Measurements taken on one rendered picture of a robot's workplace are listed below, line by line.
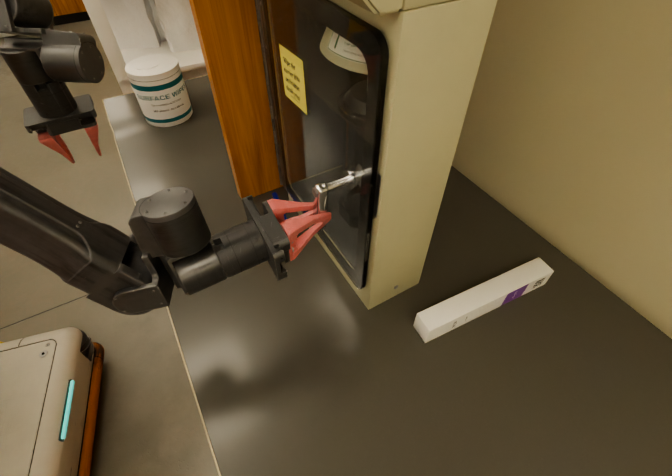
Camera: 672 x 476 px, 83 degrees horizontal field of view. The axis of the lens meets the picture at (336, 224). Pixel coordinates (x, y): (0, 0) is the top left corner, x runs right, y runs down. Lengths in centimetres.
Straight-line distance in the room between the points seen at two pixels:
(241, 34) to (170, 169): 43
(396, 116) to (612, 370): 53
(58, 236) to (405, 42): 38
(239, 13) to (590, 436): 80
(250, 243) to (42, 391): 122
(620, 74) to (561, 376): 47
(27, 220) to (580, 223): 84
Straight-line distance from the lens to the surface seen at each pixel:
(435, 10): 38
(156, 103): 114
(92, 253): 47
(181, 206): 42
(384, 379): 62
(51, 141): 80
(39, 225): 47
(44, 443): 153
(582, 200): 83
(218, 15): 69
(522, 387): 67
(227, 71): 72
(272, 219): 47
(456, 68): 43
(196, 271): 47
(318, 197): 48
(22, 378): 167
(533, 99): 83
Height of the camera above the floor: 152
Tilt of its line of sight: 47 degrees down
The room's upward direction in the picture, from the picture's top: straight up
